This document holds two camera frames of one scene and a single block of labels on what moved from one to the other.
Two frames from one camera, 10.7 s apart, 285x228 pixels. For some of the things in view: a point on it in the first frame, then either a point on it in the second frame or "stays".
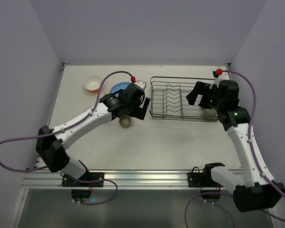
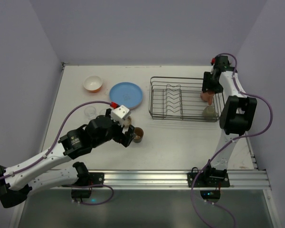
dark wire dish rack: [167, 99] stays
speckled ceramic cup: [125, 121] stays
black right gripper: [203, 92] → [211, 88]
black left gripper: [137, 107] → [123, 136]
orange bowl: [92, 83] stays
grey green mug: [210, 113] stays
